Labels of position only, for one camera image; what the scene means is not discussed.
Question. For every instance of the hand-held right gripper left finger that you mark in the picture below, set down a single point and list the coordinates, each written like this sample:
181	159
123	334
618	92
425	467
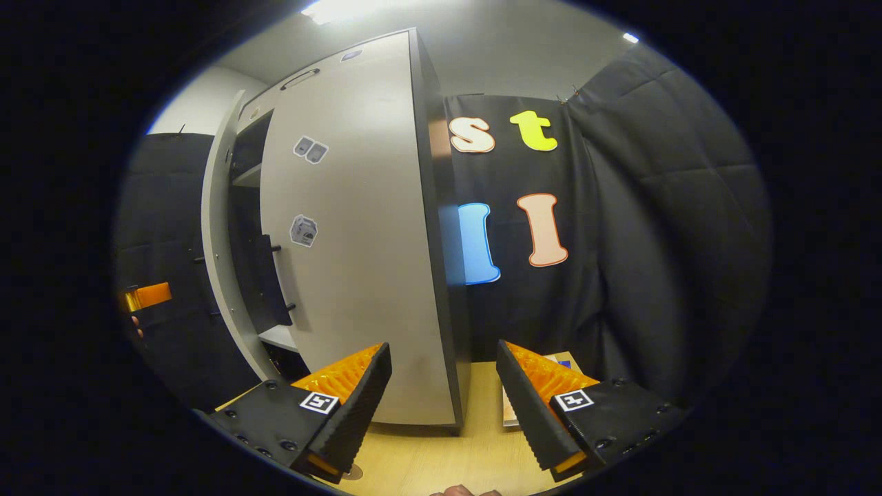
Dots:
358	413

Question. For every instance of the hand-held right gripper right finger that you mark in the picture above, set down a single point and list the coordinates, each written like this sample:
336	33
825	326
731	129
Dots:
530	413

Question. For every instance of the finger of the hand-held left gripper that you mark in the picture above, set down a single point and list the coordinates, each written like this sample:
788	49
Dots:
151	296

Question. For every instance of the round brown coaster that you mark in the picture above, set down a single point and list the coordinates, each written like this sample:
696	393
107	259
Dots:
354	474

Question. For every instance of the white cabinet door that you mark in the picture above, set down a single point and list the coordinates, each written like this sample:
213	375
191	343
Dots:
215	227
365	241

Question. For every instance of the white and grey cabinet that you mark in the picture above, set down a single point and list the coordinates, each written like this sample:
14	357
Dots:
458	344

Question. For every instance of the white cabinet drawer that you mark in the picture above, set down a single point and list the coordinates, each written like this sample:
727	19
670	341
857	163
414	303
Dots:
324	69

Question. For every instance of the black backdrop cloth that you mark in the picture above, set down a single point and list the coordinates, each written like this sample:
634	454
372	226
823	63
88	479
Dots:
654	241

